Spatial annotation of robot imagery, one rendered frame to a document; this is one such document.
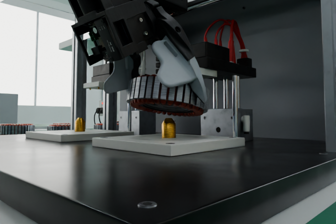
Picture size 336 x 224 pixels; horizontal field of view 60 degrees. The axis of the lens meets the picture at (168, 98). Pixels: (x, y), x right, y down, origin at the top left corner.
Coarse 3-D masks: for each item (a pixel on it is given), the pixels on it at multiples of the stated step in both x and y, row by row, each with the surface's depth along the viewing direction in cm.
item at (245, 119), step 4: (244, 116) 47; (248, 116) 47; (244, 120) 47; (248, 120) 47; (244, 124) 47; (248, 124) 47; (244, 128) 47; (248, 128) 46; (244, 132) 47; (248, 132) 47
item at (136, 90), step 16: (144, 80) 36; (128, 96) 38; (144, 96) 36; (160, 96) 35; (176, 96) 35; (192, 96) 36; (208, 96) 39; (160, 112) 44; (176, 112) 43; (192, 112) 41
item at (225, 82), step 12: (192, 48) 44; (204, 48) 42; (216, 48) 44; (228, 48) 46; (204, 60) 42; (216, 60) 43; (228, 60) 46; (204, 72) 42; (216, 72) 44; (228, 72) 46; (240, 72) 48; (252, 72) 51; (216, 84) 52; (228, 84) 51; (216, 96) 52; (228, 96) 51
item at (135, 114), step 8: (120, 112) 68; (136, 112) 64; (144, 112) 64; (120, 120) 68; (136, 120) 64; (144, 120) 64; (152, 120) 66; (120, 128) 68; (136, 128) 64; (144, 128) 64; (152, 128) 66
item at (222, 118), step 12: (216, 108) 52; (228, 108) 48; (240, 108) 47; (204, 120) 51; (216, 120) 49; (228, 120) 48; (240, 120) 47; (252, 120) 50; (204, 132) 51; (216, 132) 49; (228, 132) 47; (240, 132) 47; (252, 132) 50
